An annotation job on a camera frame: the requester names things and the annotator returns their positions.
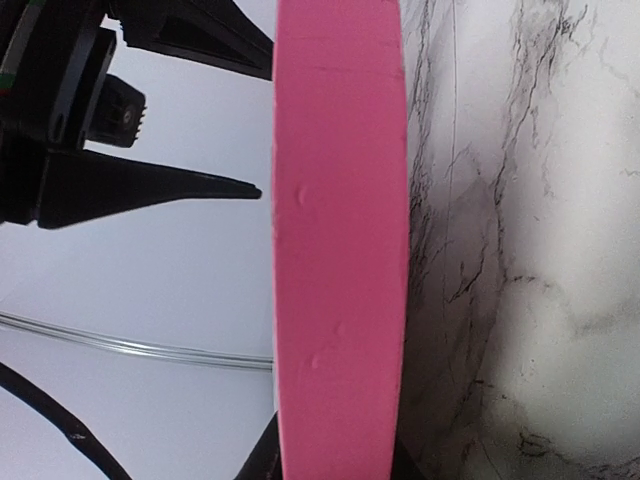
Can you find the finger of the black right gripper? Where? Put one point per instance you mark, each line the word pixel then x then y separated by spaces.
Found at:
pixel 209 32

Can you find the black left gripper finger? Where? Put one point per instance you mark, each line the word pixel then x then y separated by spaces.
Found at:
pixel 264 461

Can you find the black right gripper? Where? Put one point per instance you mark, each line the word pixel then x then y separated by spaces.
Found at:
pixel 54 61

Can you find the pink photo frame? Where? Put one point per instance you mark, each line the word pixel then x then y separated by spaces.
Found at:
pixel 340 235

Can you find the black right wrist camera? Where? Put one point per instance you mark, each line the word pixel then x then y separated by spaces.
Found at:
pixel 118 114

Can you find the aluminium right corner post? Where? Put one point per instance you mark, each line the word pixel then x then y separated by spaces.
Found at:
pixel 168 353

